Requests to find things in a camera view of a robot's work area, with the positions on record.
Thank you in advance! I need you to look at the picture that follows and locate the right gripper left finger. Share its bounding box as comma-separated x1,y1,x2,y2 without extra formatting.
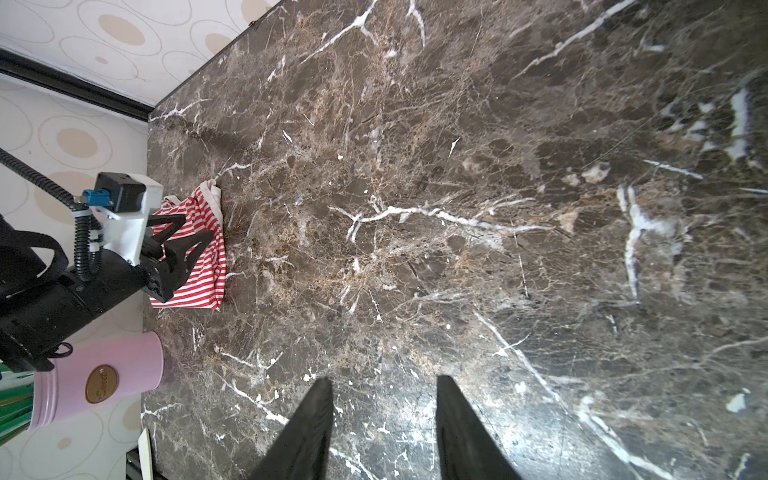
249,377,334,480

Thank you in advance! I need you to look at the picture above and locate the red white striped tank top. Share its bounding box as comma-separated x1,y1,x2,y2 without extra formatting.
150,179,227,310

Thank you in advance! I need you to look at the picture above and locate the pink cup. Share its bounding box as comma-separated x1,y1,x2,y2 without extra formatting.
29,331,164,430

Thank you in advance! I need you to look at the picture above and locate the green white straws bundle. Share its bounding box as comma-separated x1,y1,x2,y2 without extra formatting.
0,363,34,445

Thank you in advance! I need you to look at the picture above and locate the left black corner post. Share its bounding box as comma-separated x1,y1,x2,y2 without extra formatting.
1,48,155,122

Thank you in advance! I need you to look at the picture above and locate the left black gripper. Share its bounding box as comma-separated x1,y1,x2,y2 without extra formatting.
1,214,214,372

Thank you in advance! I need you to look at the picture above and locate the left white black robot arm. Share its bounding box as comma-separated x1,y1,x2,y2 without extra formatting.
1,151,214,373

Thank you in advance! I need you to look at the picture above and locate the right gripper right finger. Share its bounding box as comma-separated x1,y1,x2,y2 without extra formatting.
435,375,521,480

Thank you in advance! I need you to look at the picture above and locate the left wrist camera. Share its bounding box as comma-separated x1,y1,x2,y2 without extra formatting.
83,172,163,266

